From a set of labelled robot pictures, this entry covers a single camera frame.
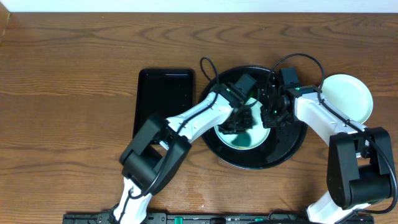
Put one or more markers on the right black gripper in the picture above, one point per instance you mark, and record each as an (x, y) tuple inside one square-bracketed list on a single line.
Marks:
[(267, 121)]

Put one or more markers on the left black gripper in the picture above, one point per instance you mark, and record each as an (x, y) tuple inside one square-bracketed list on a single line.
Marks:
[(237, 120)]

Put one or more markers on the mint plate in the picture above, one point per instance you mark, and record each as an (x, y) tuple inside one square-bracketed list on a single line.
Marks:
[(258, 133), (350, 95)]

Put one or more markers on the green scrubbing sponge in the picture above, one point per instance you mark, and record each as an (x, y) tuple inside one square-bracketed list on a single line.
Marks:
[(242, 141)]

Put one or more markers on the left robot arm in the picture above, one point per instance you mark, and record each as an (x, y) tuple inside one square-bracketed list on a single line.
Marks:
[(158, 149)]

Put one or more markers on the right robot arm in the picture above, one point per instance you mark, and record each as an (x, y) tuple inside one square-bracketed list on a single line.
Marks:
[(360, 168)]

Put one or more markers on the round black tray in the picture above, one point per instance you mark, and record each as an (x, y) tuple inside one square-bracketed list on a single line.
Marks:
[(281, 144)]

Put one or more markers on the black rectangular tray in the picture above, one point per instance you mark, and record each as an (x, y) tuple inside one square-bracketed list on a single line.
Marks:
[(162, 91)]

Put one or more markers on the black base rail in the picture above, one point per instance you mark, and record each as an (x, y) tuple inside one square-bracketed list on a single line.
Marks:
[(163, 218)]

